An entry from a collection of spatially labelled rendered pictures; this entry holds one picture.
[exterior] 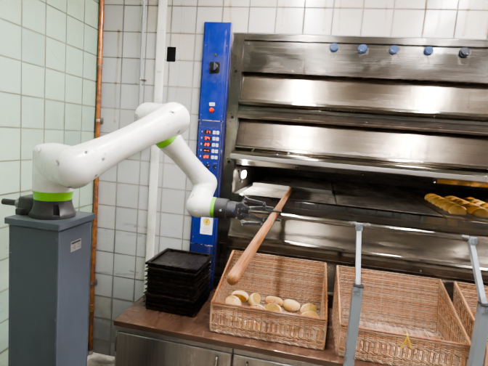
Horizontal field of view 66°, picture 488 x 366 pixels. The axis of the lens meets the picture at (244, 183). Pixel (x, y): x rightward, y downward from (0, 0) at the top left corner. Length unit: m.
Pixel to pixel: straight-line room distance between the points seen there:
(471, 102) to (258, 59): 1.14
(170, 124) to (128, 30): 1.24
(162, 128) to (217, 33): 1.04
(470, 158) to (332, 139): 0.71
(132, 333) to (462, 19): 2.27
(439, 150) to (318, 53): 0.83
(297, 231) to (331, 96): 0.78
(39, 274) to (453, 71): 2.08
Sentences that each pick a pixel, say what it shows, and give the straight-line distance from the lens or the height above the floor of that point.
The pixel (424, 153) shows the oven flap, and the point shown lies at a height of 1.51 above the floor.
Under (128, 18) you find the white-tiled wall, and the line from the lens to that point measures 2.56.
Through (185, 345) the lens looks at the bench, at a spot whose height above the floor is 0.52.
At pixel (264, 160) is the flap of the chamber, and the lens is 2.04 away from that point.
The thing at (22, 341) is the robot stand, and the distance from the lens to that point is 1.59.
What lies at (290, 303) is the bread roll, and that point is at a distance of 2.19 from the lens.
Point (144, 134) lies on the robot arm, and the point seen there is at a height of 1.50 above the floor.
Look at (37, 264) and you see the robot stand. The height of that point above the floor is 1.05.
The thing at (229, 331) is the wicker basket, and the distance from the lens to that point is 1.95.
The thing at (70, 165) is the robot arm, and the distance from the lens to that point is 1.23.
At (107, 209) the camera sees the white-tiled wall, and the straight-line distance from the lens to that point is 2.58.
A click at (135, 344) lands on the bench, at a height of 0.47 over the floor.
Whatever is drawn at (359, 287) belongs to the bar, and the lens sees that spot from 1.68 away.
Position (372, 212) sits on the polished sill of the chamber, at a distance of 2.22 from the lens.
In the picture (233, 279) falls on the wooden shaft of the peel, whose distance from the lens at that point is 0.91.
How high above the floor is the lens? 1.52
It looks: 7 degrees down
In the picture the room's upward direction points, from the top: 5 degrees clockwise
